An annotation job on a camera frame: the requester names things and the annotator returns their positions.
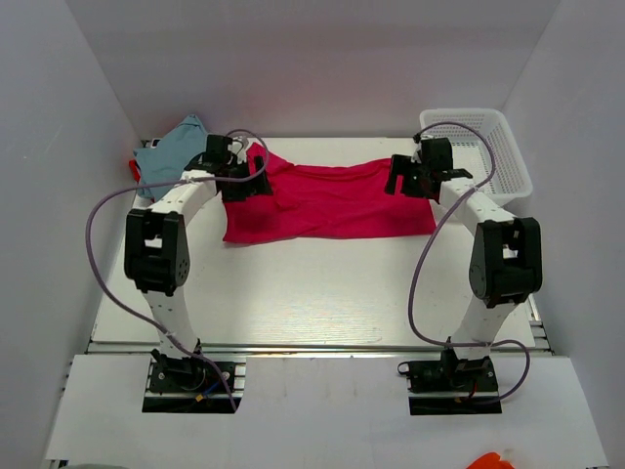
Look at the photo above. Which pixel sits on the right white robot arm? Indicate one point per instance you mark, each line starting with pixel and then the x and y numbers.
pixel 506 261

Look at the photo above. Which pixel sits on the orange object at bottom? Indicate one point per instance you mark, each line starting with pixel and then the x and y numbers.
pixel 491 460

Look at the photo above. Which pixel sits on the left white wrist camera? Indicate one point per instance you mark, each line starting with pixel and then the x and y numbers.
pixel 238 147

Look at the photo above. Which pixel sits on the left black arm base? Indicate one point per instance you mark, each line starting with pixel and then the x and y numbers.
pixel 170 391

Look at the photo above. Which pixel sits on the white perforated plastic basket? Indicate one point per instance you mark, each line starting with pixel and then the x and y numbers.
pixel 483 143

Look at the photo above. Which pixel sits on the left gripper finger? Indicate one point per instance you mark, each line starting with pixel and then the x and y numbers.
pixel 236 191
pixel 260 184

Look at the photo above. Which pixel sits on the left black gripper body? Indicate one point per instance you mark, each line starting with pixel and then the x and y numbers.
pixel 238 172

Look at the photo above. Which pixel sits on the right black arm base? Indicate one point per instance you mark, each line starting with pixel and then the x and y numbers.
pixel 436 388

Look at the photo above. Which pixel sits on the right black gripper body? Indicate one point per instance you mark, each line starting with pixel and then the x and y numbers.
pixel 419 171

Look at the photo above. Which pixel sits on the folded light blue t shirt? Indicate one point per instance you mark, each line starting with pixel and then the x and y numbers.
pixel 169 158

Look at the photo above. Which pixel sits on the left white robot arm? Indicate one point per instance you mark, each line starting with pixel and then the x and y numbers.
pixel 156 252

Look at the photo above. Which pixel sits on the magenta red t shirt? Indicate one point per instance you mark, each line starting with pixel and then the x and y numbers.
pixel 326 202

